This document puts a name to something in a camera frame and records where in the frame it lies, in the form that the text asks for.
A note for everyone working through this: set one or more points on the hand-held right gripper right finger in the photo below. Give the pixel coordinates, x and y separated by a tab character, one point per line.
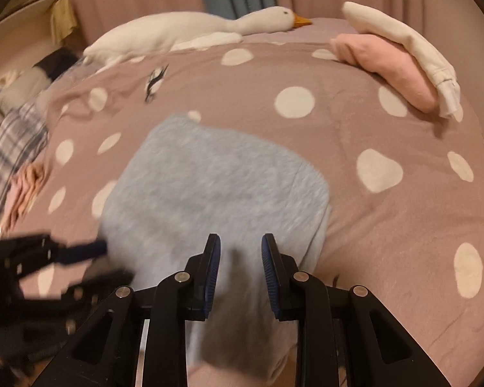
270	274

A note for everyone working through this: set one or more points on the grey pillow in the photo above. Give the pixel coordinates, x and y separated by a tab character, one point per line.
28	86

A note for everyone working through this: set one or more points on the peach crumpled cloth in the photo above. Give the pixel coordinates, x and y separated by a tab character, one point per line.
32	175

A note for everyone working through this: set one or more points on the white folded garment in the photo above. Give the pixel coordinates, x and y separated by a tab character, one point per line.
387	28

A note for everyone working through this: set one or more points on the pink polka dot blanket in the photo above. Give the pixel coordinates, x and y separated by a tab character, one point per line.
347	129

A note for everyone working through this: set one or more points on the pink folded garment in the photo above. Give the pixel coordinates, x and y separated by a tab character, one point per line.
387	64

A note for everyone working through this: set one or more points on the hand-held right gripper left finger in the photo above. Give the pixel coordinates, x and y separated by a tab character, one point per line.
211	274

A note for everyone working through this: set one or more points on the white goose plush toy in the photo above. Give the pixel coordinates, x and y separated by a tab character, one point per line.
165	32

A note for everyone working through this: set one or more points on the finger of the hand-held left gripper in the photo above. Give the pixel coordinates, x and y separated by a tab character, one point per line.
84	250
105	279

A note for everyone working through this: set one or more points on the white shelf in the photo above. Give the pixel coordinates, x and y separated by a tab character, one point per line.
32	0

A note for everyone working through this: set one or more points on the dark cloth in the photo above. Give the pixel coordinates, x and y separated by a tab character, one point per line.
60	62

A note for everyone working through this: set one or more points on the plaid cloth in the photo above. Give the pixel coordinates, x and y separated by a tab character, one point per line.
16	141

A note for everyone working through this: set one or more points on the yellow tassel hanging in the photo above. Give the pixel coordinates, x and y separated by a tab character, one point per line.
64	16

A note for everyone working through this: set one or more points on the pink crumpled clothes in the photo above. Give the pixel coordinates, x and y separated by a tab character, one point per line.
16	205

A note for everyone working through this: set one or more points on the grey printed sweatshirt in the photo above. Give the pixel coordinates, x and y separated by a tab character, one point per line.
209	185

